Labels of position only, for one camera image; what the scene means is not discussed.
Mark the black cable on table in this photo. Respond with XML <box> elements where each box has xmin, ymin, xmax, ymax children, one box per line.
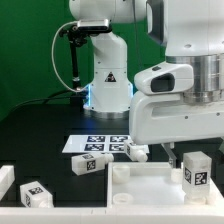
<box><xmin>7</xmin><ymin>89</ymin><xmax>84</xmax><ymax>116</ymax></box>

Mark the white marker sheet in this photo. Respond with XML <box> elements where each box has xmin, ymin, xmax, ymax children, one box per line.
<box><xmin>62</xmin><ymin>135</ymin><xmax>130</xmax><ymax>153</ymax></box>

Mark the black camera stand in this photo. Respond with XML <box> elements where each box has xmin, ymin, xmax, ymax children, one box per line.
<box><xmin>59</xmin><ymin>26</ymin><xmax>87</xmax><ymax>109</ymax></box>

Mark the grey camera on stand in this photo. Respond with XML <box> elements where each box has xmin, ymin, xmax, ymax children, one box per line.
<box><xmin>77</xmin><ymin>19</ymin><xmax>111</xmax><ymax>33</ymax></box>

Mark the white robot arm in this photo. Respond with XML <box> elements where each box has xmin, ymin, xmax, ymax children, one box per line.
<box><xmin>69</xmin><ymin>0</ymin><xmax>224</xmax><ymax>145</ymax></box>

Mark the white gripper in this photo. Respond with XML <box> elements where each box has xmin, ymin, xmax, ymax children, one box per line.
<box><xmin>129</xmin><ymin>91</ymin><xmax>224</xmax><ymax>168</ymax></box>

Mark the white U-shaped fence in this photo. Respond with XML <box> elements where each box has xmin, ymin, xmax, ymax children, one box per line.
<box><xmin>0</xmin><ymin>169</ymin><xmax>224</xmax><ymax>224</ymax></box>

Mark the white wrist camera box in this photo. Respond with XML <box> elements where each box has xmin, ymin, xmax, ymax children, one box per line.
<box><xmin>134</xmin><ymin>62</ymin><xmax>194</xmax><ymax>95</ymax></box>

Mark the white square tabletop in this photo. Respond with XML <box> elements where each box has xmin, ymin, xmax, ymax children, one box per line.
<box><xmin>107</xmin><ymin>162</ymin><xmax>224</xmax><ymax>211</ymax></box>

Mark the white camera cable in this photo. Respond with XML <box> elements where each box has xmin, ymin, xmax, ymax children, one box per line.
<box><xmin>50</xmin><ymin>20</ymin><xmax>85</xmax><ymax>93</ymax></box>

